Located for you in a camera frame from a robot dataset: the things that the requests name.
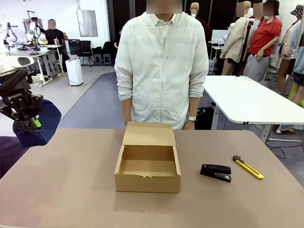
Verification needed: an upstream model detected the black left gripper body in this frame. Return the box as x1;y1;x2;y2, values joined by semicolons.
0;68;44;121

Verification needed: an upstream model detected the yellow utility knife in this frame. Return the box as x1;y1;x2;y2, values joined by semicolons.
232;155;264;180

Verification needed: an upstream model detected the person's left forearm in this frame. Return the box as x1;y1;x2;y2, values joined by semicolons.
188;96;200;117

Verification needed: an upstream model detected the person's right forearm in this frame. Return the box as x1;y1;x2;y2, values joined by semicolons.
121;97;133;122

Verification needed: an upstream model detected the brown cardboard box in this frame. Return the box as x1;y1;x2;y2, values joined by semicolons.
114;121;181;194

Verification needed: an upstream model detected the person's left hand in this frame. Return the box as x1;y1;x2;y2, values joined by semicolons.
183;120;196;131

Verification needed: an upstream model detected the grey background workbench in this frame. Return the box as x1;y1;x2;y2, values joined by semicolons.
9;44;64;87

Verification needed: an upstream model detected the white air purifier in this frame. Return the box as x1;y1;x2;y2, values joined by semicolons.
65;58;84;86

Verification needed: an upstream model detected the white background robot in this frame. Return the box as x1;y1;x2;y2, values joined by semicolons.
25;10;47;51

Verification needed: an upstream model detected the person in black shirt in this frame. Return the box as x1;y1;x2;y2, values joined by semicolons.
42;19;70;72

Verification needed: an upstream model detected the black office chair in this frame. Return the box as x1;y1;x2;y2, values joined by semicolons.
77;40;95;67

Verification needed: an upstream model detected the person in white jacket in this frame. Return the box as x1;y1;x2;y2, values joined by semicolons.
114;11;209;130

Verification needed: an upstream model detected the black bag on floor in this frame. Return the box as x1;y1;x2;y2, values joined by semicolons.
194;106;216;131

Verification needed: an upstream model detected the black stapler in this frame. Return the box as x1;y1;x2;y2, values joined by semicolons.
199;163;232;183

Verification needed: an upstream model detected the bald tan mannequin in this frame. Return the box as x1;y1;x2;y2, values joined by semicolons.
190;2;200;19

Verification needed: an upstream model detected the mannequin in beige jacket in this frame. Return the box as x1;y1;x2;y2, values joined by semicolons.
219;1;254;76

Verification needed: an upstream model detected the mannequin with bucket hat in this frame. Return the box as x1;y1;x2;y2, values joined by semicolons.
276;5;304;106

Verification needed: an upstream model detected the grey wall panel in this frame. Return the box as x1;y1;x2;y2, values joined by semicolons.
76;9;98;38

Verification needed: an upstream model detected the black floor cable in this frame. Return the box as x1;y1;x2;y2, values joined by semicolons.
266;140;304;159

